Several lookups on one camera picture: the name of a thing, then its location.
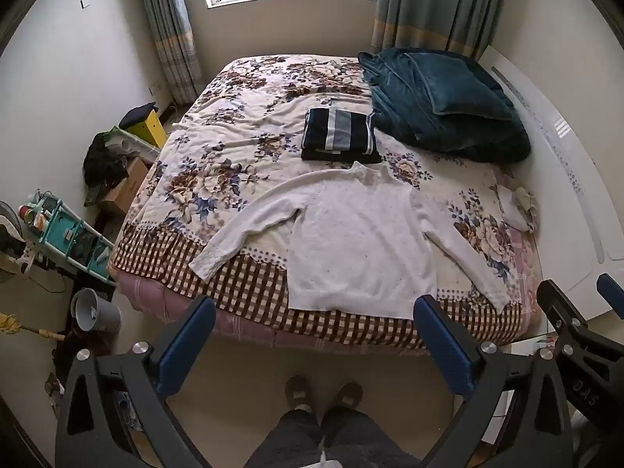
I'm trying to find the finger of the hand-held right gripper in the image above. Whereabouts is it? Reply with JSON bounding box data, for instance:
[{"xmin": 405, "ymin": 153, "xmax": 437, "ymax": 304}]
[
  {"xmin": 597, "ymin": 273, "xmax": 624, "ymax": 309},
  {"xmin": 536, "ymin": 279, "xmax": 587, "ymax": 348}
]

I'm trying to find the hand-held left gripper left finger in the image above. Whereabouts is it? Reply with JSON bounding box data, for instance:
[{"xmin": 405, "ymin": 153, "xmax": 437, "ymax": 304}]
[{"xmin": 55, "ymin": 295, "xmax": 218, "ymax": 468}]

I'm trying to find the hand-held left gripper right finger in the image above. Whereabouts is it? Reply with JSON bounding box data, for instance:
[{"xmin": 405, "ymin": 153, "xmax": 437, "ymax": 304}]
[{"xmin": 413, "ymin": 295, "xmax": 573, "ymax": 468}]

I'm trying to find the white knit sweater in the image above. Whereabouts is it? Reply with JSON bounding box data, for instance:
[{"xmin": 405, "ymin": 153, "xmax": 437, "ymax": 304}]
[{"xmin": 189, "ymin": 161, "xmax": 510, "ymax": 319}]

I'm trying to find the dark clothes pile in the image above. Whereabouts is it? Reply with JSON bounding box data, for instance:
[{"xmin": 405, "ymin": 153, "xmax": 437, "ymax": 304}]
[{"xmin": 83, "ymin": 131, "xmax": 130, "ymax": 188}]

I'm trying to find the grey bucket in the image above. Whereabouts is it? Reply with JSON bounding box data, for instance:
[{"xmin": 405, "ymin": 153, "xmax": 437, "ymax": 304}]
[{"xmin": 71, "ymin": 287, "xmax": 122, "ymax": 335}]

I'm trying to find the small white cloth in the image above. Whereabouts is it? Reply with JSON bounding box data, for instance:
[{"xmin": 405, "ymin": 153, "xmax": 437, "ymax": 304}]
[{"xmin": 497, "ymin": 186, "xmax": 539, "ymax": 232}]

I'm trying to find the white headboard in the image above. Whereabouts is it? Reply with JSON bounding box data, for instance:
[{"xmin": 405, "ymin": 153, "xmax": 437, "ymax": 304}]
[{"xmin": 480, "ymin": 46, "xmax": 624, "ymax": 320}]

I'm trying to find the person's right slipper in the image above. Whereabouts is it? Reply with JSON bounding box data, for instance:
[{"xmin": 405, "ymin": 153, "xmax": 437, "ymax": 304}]
[{"xmin": 334, "ymin": 381, "xmax": 364, "ymax": 411}]

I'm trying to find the person's slipper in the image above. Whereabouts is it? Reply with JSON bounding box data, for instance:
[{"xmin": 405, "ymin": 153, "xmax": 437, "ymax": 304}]
[
  {"xmin": 334, "ymin": 381, "xmax": 364, "ymax": 411},
  {"xmin": 285, "ymin": 375, "xmax": 313, "ymax": 413}
]

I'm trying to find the person's left slipper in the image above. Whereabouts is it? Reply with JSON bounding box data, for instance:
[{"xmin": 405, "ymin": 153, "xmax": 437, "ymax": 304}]
[{"xmin": 285, "ymin": 375, "xmax": 313, "ymax": 413}]

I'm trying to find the person's right leg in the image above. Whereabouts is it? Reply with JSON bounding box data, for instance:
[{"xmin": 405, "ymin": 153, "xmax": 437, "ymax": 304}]
[{"xmin": 322, "ymin": 407, "xmax": 420, "ymax": 468}]

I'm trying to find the person's leg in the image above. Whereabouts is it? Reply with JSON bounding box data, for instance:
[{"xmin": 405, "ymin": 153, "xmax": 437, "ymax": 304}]
[
  {"xmin": 244, "ymin": 408, "xmax": 323, "ymax": 468},
  {"xmin": 322, "ymin": 407, "xmax": 420, "ymax": 468}
]

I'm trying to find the person's left leg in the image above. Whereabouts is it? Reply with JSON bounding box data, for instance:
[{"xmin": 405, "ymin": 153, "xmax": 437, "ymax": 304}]
[{"xmin": 244, "ymin": 408, "xmax": 323, "ymax": 468}]

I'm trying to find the teal storage rack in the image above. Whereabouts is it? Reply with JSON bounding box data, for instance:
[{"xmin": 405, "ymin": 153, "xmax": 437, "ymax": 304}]
[{"xmin": 27, "ymin": 197, "xmax": 118, "ymax": 286}]

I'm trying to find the cardboard box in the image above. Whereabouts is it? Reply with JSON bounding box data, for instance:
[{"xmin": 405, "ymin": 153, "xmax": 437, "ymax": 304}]
[{"xmin": 100, "ymin": 156, "xmax": 152, "ymax": 215}]

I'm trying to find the yellow box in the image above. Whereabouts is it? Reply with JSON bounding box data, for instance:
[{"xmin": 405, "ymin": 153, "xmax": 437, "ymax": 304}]
[{"xmin": 126, "ymin": 110, "xmax": 167, "ymax": 149}]

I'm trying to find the black folded garment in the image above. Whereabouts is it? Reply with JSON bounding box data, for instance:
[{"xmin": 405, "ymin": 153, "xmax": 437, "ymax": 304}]
[{"xmin": 301, "ymin": 145, "xmax": 382, "ymax": 165}]

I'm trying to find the bed with floral sheet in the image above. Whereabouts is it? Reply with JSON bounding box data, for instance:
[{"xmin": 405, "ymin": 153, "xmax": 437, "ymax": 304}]
[{"xmin": 108, "ymin": 55, "xmax": 544, "ymax": 352}]

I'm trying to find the teal pillow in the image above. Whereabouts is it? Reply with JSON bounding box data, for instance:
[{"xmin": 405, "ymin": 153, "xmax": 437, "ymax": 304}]
[{"xmin": 408, "ymin": 53, "xmax": 515, "ymax": 122}]

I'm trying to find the black cloth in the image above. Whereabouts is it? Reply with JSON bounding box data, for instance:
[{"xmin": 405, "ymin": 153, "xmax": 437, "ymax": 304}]
[{"xmin": 119, "ymin": 102, "xmax": 158, "ymax": 130}]

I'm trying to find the teal fleece blanket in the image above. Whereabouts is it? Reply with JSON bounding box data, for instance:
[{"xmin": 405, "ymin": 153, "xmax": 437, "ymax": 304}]
[{"xmin": 358, "ymin": 48, "xmax": 532, "ymax": 163}]

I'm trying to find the navy grey striped folded garment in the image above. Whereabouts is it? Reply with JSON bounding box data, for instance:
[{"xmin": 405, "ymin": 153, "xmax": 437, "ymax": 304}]
[{"xmin": 305, "ymin": 108, "xmax": 378, "ymax": 155}]

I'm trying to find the grey-blue curtain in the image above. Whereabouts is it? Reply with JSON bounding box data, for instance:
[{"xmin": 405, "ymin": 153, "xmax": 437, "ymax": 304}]
[
  {"xmin": 134, "ymin": 0, "xmax": 204, "ymax": 105},
  {"xmin": 371, "ymin": 0, "xmax": 510, "ymax": 59}
]

